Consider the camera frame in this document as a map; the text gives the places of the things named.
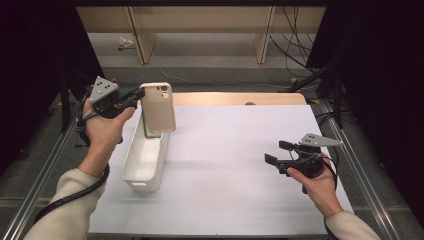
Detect crumpled white paper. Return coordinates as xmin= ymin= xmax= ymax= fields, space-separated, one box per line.
xmin=117 ymin=36 xmax=135 ymax=51

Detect black floor cables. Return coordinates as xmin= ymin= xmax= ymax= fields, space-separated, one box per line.
xmin=269 ymin=5 xmax=321 ymax=79

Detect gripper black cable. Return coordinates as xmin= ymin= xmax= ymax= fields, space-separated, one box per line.
xmin=33 ymin=93 xmax=111 ymax=224
xmin=288 ymin=148 xmax=338 ymax=194

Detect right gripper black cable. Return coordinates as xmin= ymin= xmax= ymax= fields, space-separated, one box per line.
xmin=288 ymin=148 xmax=338 ymax=194

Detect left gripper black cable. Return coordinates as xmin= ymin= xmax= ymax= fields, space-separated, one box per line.
xmin=33 ymin=93 xmax=111 ymax=224

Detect person's left hand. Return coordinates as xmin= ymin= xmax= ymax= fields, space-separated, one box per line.
xmin=78 ymin=99 xmax=136 ymax=179

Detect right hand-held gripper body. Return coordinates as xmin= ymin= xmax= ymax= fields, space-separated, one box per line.
xmin=275 ymin=132 xmax=344 ymax=179

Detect beige phone case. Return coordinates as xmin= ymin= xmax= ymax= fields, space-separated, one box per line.
xmin=139 ymin=82 xmax=177 ymax=135

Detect black metal stand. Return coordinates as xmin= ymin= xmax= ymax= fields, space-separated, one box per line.
xmin=288 ymin=66 xmax=344 ymax=129
xmin=59 ymin=68 xmax=101 ymax=133

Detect metal floor rail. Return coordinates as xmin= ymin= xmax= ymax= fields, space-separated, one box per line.
xmin=319 ymin=99 xmax=401 ymax=240
xmin=0 ymin=99 xmax=88 ymax=240

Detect white table sheet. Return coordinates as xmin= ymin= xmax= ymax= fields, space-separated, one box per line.
xmin=89 ymin=104 xmax=354 ymax=234

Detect person's right hand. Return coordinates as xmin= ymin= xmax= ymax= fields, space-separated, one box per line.
xmin=286 ymin=153 xmax=344 ymax=219

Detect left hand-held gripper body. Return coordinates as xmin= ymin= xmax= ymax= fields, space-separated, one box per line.
xmin=89 ymin=75 xmax=128 ymax=119

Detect wooden shelf unit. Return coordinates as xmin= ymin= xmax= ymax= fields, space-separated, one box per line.
xmin=75 ymin=5 xmax=327 ymax=65

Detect white plastic storage box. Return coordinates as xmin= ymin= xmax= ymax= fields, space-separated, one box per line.
xmin=120 ymin=106 xmax=171 ymax=193

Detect white floor cable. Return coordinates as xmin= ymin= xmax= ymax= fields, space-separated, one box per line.
xmin=159 ymin=67 xmax=288 ymax=90

